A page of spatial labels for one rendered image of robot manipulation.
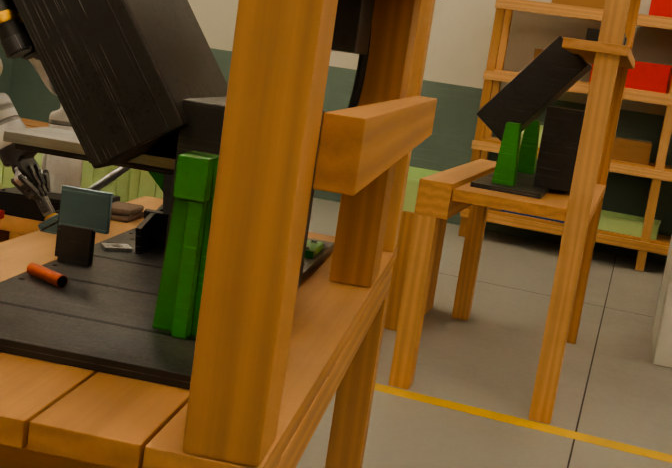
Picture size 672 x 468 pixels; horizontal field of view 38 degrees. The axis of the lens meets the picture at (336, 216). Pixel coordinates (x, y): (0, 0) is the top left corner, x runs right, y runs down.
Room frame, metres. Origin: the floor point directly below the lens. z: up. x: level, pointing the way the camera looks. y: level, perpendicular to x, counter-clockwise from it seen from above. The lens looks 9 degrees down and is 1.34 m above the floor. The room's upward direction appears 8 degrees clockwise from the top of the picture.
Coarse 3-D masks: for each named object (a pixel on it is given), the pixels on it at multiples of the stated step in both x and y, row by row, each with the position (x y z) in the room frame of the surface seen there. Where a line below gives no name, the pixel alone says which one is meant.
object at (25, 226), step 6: (6, 216) 2.32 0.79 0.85; (12, 216) 2.32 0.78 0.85; (0, 222) 2.33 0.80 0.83; (6, 222) 2.32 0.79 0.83; (12, 222) 2.32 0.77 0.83; (18, 222) 2.32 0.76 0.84; (24, 222) 2.32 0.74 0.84; (30, 222) 2.31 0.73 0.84; (36, 222) 2.31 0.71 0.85; (0, 228) 2.33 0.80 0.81; (6, 228) 2.32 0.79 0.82; (12, 228) 2.32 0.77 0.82; (18, 228) 2.32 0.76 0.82; (24, 228) 2.32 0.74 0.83; (30, 228) 2.31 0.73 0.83; (36, 228) 2.31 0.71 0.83
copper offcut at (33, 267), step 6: (30, 264) 1.62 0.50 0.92; (36, 264) 1.61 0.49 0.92; (30, 270) 1.61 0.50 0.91; (36, 270) 1.60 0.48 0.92; (42, 270) 1.59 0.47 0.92; (48, 270) 1.59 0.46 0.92; (36, 276) 1.60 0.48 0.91; (42, 276) 1.58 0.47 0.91; (48, 276) 1.57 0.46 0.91; (54, 276) 1.57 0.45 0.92; (60, 276) 1.56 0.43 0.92; (48, 282) 1.58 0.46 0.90; (54, 282) 1.56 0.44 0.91; (60, 282) 1.56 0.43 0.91; (66, 282) 1.57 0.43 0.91
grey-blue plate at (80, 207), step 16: (64, 192) 1.74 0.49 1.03; (80, 192) 1.74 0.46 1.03; (96, 192) 1.74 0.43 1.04; (64, 208) 1.74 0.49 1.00; (80, 208) 1.74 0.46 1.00; (96, 208) 1.74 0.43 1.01; (64, 224) 1.74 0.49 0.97; (80, 224) 1.74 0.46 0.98; (96, 224) 1.73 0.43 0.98; (64, 240) 1.74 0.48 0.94; (80, 240) 1.73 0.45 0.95; (64, 256) 1.74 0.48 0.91; (80, 256) 1.73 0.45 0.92
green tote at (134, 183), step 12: (36, 156) 2.87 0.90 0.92; (0, 168) 2.93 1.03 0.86; (84, 168) 2.79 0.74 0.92; (96, 168) 2.77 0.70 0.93; (108, 168) 2.75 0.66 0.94; (0, 180) 2.93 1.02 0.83; (84, 180) 2.79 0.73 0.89; (96, 180) 2.77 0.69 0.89; (120, 180) 2.73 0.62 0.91; (132, 180) 2.73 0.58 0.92; (144, 180) 2.78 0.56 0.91; (108, 192) 2.75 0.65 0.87; (120, 192) 2.73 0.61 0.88; (132, 192) 2.74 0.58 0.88; (144, 192) 2.79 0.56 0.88; (156, 192) 2.84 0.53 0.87
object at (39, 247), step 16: (144, 208) 2.41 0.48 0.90; (112, 224) 2.15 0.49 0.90; (128, 224) 2.18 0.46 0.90; (16, 240) 1.86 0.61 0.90; (32, 240) 1.88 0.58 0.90; (48, 240) 1.90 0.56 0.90; (96, 240) 1.96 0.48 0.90; (0, 256) 1.72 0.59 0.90; (16, 256) 1.73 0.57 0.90; (32, 256) 1.75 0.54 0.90; (48, 256) 1.77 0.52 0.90; (0, 272) 1.61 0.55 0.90; (16, 272) 1.62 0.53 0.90
